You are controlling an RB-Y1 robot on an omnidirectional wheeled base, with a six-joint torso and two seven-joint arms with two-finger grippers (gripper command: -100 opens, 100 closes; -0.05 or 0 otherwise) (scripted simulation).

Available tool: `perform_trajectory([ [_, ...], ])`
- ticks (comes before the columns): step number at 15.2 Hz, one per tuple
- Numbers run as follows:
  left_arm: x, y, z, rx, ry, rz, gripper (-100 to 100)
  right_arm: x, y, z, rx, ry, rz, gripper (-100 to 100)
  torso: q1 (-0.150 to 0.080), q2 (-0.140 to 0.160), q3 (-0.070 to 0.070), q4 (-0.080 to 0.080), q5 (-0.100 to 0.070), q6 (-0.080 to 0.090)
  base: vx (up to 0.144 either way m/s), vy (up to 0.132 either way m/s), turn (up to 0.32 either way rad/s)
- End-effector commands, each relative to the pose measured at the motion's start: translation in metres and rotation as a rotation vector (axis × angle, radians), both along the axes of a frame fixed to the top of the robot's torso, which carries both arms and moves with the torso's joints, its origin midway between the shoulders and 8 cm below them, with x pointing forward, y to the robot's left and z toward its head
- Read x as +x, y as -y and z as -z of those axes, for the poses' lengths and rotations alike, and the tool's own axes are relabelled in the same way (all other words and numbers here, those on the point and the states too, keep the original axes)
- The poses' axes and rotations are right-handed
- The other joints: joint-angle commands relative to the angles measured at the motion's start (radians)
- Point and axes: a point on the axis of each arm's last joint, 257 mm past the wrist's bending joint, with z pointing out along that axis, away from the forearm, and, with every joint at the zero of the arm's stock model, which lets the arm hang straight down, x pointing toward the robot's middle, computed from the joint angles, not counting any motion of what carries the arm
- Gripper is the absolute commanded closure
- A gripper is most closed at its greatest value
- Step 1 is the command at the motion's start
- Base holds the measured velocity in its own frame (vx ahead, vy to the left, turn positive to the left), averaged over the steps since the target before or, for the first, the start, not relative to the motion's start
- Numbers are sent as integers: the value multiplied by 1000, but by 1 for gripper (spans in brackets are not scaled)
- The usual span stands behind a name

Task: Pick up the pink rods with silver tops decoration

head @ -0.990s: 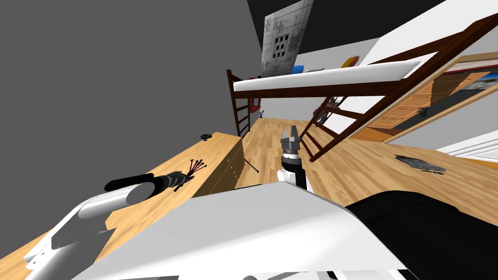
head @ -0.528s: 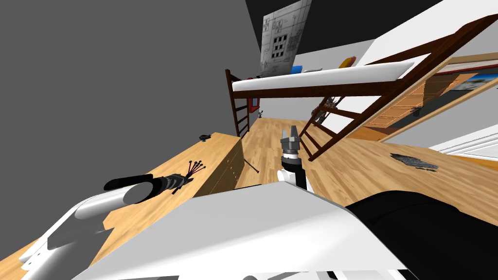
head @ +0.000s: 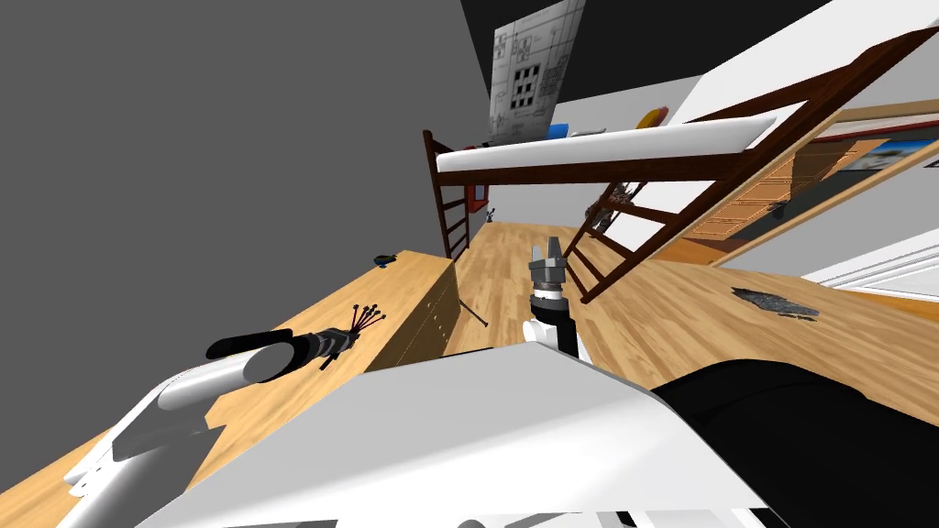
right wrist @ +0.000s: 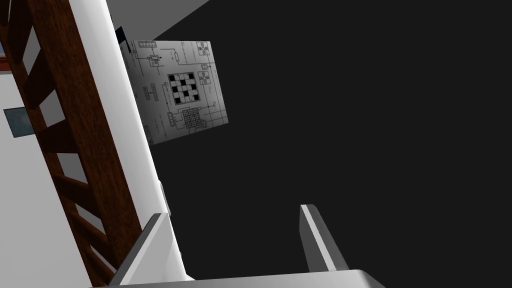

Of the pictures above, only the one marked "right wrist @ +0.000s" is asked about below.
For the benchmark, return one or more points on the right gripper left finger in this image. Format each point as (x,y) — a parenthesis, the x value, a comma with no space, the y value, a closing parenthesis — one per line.
(150,256)

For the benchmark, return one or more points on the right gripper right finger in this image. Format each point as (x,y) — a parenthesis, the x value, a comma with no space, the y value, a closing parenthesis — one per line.
(320,244)

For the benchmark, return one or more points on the brown wooden ladder shelf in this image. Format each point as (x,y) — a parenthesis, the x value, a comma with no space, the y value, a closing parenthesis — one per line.
(86,132)

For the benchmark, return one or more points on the white door leaf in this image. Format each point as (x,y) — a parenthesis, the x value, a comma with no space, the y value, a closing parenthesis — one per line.
(120,108)

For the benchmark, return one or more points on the grey diagram wall picture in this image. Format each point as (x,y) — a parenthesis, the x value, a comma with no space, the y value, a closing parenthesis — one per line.
(180,90)

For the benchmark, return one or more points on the small blue-grey wall picture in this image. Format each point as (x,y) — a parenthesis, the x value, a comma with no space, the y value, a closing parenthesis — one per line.
(19,122)

